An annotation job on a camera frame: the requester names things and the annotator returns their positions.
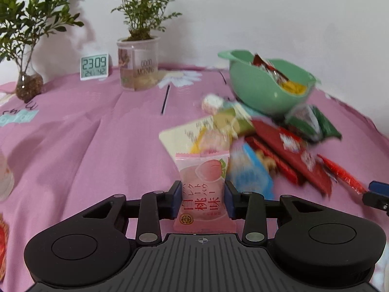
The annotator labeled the cream plant milk tea pouch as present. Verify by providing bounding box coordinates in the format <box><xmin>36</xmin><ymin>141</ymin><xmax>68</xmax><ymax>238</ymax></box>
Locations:
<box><xmin>159</xmin><ymin>115</ymin><xmax>214</xmax><ymax>160</ymax></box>

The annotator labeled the blue snack packet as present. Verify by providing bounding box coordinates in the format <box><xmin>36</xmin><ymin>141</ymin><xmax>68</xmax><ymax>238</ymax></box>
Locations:
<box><xmin>226</xmin><ymin>142</ymin><xmax>274</xmax><ymax>200</ymax></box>

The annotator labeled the clear drinking glass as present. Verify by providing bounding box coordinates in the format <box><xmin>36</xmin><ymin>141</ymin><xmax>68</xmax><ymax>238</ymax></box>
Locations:
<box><xmin>0</xmin><ymin>152</ymin><xmax>15</xmax><ymax>201</ymax></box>

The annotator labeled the red packet at edge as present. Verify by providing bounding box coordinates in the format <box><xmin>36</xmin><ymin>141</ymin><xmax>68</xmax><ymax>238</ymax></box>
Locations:
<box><xmin>0</xmin><ymin>214</ymin><xmax>9</xmax><ymax>282</ymax></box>

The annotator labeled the pink peach snack packet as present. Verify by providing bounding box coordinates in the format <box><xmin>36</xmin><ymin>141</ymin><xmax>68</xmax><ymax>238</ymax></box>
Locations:
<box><xmin>173</xmin><ymin>151</ymin><xmax>237</xmax><ymax>234</ymax></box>

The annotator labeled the yellow snack bag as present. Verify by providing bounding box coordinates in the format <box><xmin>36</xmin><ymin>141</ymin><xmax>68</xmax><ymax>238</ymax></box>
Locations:
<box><xmin>280</xmin><ymin>80</ymin><xmax>308</xmax><ymax>96</ymax></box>

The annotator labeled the dark red snack packet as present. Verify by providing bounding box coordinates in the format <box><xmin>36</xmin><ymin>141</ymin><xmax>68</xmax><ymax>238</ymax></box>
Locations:
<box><xmin>245</xmin><ymin>119</ymin><xmax>332</xmax><ymax>196</ymax></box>

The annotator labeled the white digital clock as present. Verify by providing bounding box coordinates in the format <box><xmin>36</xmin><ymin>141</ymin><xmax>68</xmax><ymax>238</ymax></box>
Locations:
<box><xmin>80</xmin><ymin>54</ymin><xmax>109</xmax><ymax>81</ymax></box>

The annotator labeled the red white sweet bag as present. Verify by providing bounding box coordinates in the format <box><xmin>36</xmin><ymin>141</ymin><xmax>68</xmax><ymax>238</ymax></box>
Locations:
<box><xmin>252</xmin><ymin>54</ymin><xmax>289</xmax><ymax>85</ymax></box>

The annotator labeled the white pink wrapped candy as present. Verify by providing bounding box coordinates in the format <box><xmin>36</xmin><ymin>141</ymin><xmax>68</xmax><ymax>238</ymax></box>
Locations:
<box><xmin>201</xmin><ymin>94</ymin><xmax>225</xmax><ymax>115</ymax></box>

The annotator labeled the green snack packet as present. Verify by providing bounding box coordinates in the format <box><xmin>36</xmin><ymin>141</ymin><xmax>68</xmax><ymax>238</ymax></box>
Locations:
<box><xmin>283</xmin><ymin>104</ymin><xmax>342</xmax><ymax>144</ymax></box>

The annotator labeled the thin red stick packet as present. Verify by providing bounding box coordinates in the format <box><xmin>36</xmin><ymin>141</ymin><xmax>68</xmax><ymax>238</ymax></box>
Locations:
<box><xmin>317</xmin><ymin>154</ymin><xmax>367</xmax><ymax>194</ymax></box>

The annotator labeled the leafy plant in glass vase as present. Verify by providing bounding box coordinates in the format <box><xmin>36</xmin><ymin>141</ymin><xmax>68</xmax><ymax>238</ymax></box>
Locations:
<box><xmin>1</xmin><ymin>0</ymin><xmax>84</xmax><ymax>103</ymax></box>

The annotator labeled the green plastic bowl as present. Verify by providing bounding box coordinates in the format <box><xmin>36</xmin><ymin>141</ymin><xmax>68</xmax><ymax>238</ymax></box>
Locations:
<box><xmin>218</xmin><ymin>49</ymin><xmax>320</xmax><ymax>117</ymax></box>

